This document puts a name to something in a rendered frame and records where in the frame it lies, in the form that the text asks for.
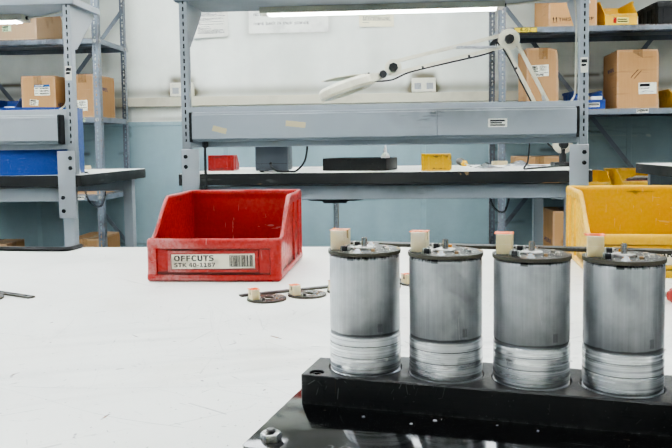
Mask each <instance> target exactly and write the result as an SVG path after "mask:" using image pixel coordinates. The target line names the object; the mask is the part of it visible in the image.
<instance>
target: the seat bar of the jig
mask: <svg viewBox="0 0 672 448"><path fill-rule="evenodd" d="M409 371H410V370H409V357H401V370H400V371H398V372H396V373H394V374H390V375H386V376H379V377H351V376H345V375H341V374H337V373H335V372H333V371H331V364H330V358H323V357H320V358H319V359H318V360H317V361H316V362H315V363H314V364H313V365H311V366H310V367H309V368H308V369H307V370H306V371H305V372H304V373H302V374H301V395H302V404H312V405H323V406H334V407H345V408H356V409H367V410H378V411H389V412H400V413H411V414H422V415H433V416H444V417H455V418H466V419H477V420H488V421H499V422H510V423H521V424H532V425H543V426H554V427H565V428H576V429H587V430H598V431H609V432H620V433H631V434H642V435H653V436H664V437H672V375H664V394H663V395H660V396H657V397H653V398H643V399H630V398H618V397H611V396H606V395H602V394H598V393H595V392H592V391H590V390H587V389H585V388H584V387H582V386H581V385H582V369H574V368H570V386H568V387H566V388H563V389H559V390H552V391H527V390H519V389H514V388H509V387H506V386H503V385H500V384H498V383H496V382H494V381H493V363H487V362H483V371H482V373H483V377H482V378H481V379H479V380H476V381H473V382H468V383H461V384H439V383H430V382H425V381H421V380H418V379H415V378H413V377H411V376H410V375H409Z"/></svg>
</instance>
